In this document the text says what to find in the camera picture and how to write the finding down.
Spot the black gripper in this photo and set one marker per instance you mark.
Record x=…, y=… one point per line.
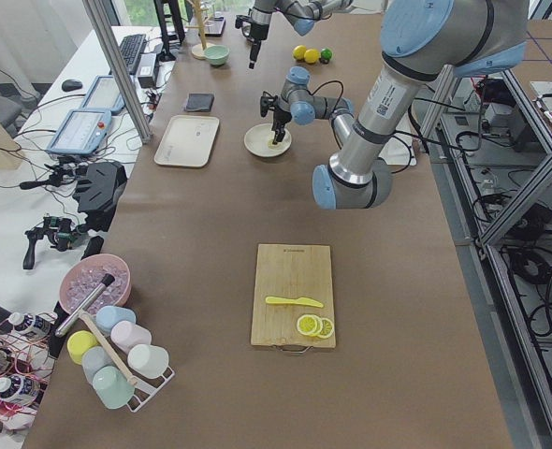
x=258, y=31
x=280, y=115

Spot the cream round plate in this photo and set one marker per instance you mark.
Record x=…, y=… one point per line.
x=256, y=141

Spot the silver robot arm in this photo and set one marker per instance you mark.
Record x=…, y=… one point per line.
x=418, y=39
x=302, y=18

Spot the cream rectangular tray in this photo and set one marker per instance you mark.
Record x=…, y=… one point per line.
x=187, y=141

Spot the mint green bowl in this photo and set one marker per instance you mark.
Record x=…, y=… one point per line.
x=216, y=55

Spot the yellow lemon far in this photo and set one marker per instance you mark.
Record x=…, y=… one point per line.
x=298, y=52

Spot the yellow lemon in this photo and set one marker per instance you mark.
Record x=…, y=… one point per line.
x=311, y=56
x=298, y=52

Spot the yellow lemon near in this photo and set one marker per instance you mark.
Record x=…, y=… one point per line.
x=311, y=56

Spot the wooden cup tree stand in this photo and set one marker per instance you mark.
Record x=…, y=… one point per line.
x=197, y=28

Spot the green lime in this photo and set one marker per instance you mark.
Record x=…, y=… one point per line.
x=326, y=55

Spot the grey folded cloth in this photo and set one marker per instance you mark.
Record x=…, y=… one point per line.
x=199, y=102

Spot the black keyboard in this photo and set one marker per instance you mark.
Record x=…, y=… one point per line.
x=131, y=49

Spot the bamboo cutting board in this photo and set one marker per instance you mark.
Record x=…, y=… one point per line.
x=290, y=270

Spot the blue teach pendant far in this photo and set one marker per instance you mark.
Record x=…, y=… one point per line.
x=104, y=94

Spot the blue teach pendant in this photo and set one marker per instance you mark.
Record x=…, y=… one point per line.
x=104, y=94
x=81, y=133

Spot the yellow plastic knife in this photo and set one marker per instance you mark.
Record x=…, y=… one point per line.
x=299, y=301

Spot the blue teach pendant near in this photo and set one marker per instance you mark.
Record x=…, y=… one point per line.
x=81, y=133

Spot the black computer mouse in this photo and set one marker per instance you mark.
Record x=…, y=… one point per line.
x=71, y=85

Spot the black device housing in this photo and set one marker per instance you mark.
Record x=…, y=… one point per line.
x=98, y=191

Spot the lemon slices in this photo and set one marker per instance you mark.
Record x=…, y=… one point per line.
x=311, y=325

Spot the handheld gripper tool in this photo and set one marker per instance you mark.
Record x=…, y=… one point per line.
x=60, y=233

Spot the pink bowl of ice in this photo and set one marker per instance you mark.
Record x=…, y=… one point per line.
x=81, y=280

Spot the blue plastic cup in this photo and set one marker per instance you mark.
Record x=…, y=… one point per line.
x=109, y=316

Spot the pink plastic cup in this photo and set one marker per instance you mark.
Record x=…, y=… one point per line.
x=126, y=335

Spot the white plastic cup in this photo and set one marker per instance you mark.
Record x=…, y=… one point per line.
x=149, y=360

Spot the yellow plastic cup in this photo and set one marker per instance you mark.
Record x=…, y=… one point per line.
x=79, y=343

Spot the grey plastic cup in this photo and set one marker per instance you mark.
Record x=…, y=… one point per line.
x=95, y=359

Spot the mint green plastic cup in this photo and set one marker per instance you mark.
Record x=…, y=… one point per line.
x=112, y=387

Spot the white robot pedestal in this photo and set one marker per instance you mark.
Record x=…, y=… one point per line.
x=399, y=151

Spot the aluminium frame post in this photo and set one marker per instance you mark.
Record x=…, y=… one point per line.
x=103, y=30

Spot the white wire cup rack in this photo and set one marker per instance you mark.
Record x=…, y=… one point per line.
x=146, y=389

